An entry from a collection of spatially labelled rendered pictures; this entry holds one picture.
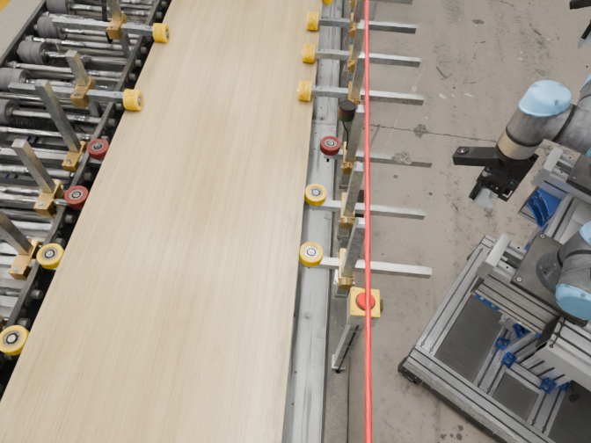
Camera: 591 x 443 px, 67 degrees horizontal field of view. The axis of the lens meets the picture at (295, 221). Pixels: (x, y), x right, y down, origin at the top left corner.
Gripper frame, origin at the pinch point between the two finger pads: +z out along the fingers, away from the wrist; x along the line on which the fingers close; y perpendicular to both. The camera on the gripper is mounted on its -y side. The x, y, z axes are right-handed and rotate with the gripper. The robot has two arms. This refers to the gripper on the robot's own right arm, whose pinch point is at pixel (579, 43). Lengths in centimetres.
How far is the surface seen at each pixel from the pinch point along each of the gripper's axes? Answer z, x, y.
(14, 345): 41, -179, -81
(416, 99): 36, -18, -41
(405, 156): 44, -41, -31
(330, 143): 41, -57, -57
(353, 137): 31, -57, -47
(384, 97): 36, -25, -52
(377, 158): 46, -47, -40
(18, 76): 46, -109, -189
